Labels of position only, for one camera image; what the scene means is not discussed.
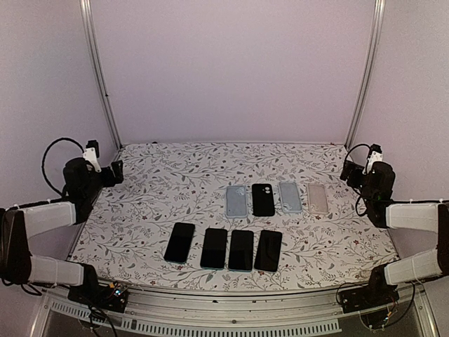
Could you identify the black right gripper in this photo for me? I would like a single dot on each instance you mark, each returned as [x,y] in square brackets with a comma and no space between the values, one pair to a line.
[347,171]

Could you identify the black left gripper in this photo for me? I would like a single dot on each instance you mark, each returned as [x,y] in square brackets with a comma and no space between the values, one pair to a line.
[111,180]

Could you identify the white phone case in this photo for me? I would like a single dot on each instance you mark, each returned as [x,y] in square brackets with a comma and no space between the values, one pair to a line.
[317,199]

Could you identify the light blue case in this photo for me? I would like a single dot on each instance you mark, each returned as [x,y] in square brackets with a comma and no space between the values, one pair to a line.
[236,201]
[290,198]

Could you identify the black phone case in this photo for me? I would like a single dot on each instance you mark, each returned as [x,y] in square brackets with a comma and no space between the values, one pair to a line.
[263,200]

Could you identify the light blue cased phone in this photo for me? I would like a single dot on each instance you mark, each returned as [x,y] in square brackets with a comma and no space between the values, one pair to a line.
[179,243]

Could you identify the bare phone dark screen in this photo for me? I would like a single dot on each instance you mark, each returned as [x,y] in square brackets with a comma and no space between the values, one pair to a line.
[214,249]

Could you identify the phone with dark screen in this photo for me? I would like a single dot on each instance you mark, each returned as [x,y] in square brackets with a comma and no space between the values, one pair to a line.
[241,251]

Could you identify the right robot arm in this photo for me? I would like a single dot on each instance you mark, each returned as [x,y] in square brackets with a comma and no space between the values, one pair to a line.
[374,184]

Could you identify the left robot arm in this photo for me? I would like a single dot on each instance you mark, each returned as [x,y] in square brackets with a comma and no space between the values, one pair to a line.
[83,183]

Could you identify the floral table mat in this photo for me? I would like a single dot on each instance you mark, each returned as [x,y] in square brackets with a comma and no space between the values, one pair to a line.
[149,230]

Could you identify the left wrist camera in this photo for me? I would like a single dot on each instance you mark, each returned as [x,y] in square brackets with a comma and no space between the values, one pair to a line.
[91,154]

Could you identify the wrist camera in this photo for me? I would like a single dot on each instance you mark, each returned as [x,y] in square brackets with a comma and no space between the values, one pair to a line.
[91,154]
[374,154]

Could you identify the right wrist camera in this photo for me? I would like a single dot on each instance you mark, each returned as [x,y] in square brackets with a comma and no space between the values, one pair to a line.
[374,154]

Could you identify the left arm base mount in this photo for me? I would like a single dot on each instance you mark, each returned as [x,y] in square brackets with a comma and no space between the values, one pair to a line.
[112,297]

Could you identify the aluminium left corner post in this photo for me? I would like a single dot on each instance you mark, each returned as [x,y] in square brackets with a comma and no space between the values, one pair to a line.
[89,29]

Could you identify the aluminium corner post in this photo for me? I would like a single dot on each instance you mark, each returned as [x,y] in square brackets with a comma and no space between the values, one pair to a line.
[89,29]
[374,40]

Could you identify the aluminium right corner post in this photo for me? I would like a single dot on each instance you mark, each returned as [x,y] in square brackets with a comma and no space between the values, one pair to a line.
[374,40]

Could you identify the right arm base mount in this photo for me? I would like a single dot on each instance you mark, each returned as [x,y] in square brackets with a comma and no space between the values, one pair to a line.
[381,304]

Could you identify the aluminium front rail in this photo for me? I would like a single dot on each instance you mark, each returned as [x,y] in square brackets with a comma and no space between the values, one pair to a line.
[155,311]

